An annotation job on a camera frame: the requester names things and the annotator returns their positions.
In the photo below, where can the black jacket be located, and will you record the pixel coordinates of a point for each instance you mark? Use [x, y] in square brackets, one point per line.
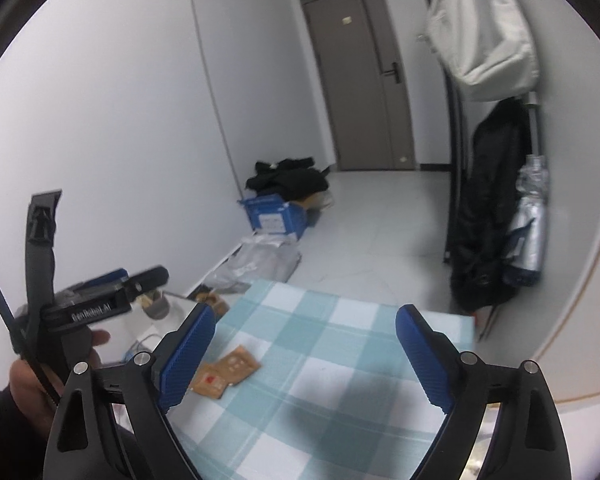
[487, 210]

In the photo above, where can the black metal frame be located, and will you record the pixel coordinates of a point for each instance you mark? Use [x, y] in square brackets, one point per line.
[452, 135]

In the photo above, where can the white shoulder bag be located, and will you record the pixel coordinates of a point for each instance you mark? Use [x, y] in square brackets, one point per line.
[485, 35]

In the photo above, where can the person's left forearm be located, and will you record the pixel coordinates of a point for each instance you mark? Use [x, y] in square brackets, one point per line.
[5, 450]

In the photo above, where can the white side table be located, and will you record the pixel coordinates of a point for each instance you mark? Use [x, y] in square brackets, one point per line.
[125, 340]

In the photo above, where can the brown cardboard box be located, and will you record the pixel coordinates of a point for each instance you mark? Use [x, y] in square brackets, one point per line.
[317, 201]

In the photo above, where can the person's left hand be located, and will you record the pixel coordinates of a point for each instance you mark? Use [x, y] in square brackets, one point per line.
[27, 395]

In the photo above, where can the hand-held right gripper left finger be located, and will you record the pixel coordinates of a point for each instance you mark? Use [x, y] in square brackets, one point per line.
[185, 355]

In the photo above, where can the grey cup with sticks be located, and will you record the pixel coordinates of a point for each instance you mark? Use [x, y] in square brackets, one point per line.
[155, 307]

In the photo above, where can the silver folded umbrella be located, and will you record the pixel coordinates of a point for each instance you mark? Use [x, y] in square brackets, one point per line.
[530, 235]

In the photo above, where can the white wardrobe with wooden trim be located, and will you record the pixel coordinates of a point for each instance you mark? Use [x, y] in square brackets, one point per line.
[590, 235]

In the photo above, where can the grey door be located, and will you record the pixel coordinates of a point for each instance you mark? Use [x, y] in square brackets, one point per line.
[360, 85]

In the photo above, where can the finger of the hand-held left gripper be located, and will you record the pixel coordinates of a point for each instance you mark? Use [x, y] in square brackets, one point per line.
[105, 280]
[147, 280]

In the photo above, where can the blue cardboard box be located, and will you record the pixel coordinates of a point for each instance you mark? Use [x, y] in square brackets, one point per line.
[272, 217]

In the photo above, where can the brown snack bag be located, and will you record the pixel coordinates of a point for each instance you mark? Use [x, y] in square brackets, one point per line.
[212, 301]

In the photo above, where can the black clothes pile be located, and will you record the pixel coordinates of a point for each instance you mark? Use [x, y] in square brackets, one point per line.
[290, 180]

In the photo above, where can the brown sachet with red mark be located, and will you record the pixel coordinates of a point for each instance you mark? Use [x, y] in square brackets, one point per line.
[209, 381]

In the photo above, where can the grey plastic mailer bag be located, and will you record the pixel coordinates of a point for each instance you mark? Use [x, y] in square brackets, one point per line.
[265, 260]

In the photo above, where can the white wall conduit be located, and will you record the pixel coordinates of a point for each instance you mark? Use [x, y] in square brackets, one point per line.
[215, 105]

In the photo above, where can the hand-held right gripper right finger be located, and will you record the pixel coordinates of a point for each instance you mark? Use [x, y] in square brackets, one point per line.
[422, 355]

